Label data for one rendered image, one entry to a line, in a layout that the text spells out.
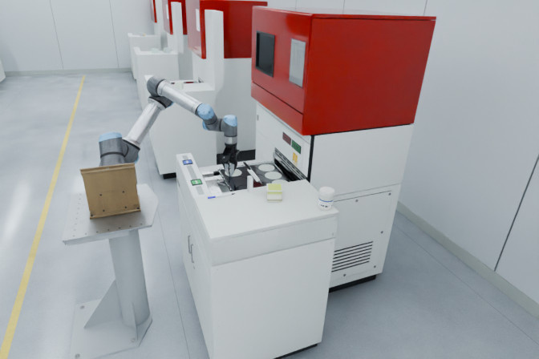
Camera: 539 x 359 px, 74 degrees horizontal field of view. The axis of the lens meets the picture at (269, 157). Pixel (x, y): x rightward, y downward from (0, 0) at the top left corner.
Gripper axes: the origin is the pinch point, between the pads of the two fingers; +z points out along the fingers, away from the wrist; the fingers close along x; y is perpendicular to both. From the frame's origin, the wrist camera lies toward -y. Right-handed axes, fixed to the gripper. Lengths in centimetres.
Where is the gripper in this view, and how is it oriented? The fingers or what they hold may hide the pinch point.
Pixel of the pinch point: (229, 175)
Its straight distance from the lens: 211.1
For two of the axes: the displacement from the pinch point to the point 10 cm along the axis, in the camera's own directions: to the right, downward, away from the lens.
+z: -0.4, 9.1, 4.1
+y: 2.6, -3.9, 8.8
